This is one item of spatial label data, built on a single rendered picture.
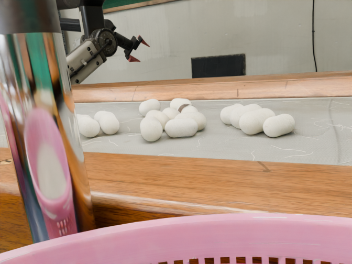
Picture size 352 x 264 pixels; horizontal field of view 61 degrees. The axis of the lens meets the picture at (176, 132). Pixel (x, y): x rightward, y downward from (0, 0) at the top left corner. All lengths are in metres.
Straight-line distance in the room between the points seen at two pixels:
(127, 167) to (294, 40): 2.22
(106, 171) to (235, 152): 0.12
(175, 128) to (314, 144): 0.12
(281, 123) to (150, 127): 0.11
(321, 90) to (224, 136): 0.22
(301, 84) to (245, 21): 1.96
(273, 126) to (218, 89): 0.23
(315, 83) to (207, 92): 0.15
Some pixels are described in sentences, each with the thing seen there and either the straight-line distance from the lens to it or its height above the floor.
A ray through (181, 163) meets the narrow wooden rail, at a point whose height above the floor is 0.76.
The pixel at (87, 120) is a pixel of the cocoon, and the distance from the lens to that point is 0.32.
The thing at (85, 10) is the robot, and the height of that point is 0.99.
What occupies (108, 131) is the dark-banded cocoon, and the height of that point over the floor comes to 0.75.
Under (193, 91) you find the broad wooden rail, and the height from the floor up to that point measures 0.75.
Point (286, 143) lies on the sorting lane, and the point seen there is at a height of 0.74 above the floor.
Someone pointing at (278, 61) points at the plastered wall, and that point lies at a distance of 2.36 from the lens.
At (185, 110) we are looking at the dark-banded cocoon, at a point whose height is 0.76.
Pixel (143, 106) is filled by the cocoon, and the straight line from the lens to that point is 0.39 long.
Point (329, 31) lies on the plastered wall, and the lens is 2.32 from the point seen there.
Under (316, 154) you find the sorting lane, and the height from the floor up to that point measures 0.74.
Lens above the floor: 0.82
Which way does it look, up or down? 15 degrees down
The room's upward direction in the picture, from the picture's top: 5 degrees counter-clockwise
